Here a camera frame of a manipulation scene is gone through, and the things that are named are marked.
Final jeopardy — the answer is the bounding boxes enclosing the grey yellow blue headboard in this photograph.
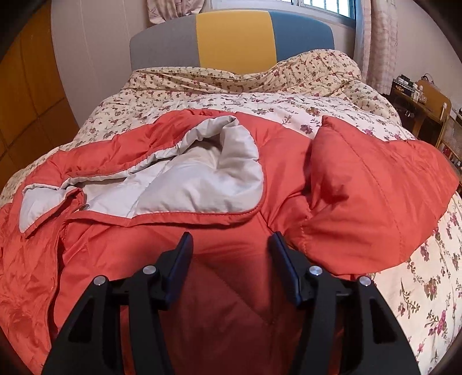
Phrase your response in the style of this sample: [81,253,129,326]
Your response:
[129,10,336,71]

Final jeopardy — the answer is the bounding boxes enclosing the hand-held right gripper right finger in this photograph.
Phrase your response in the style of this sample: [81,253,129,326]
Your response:
[269,232,421,375]

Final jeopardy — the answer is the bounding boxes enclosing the rattan chair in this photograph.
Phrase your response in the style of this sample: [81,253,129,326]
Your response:
[435,115,462,170]

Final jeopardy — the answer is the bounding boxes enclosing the wooden wardrobe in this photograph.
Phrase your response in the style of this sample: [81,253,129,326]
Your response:
[0,3,80,188]

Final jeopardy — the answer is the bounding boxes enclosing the floral quilt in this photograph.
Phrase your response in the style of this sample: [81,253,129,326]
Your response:
[0,48,462,375]

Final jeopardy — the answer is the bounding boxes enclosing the pink patterned curtain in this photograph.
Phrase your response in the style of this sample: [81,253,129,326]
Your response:
[355,0,399,96]
[146,0,206,24]

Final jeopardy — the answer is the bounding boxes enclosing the orange down jacket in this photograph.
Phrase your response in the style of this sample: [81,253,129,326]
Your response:
[0,111,460,375]

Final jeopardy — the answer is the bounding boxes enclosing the dark box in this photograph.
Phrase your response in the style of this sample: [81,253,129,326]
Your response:
[393,76,416,96]

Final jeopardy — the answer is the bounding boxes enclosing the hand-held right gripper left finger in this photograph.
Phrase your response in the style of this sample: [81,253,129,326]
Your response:
[41,232,194,375]

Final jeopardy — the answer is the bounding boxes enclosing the dark wooden desk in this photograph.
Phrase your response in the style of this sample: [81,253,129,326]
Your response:
[390,74,452,140]

